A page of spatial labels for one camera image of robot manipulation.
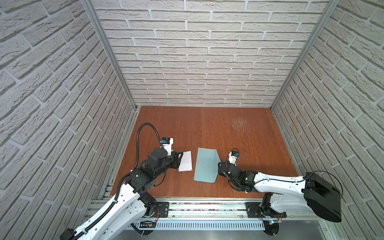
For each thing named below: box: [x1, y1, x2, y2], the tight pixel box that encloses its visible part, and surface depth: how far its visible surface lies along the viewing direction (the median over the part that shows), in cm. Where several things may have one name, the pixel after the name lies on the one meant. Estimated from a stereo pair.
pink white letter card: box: [178, 150, 193, 172], surface depth 89 cm
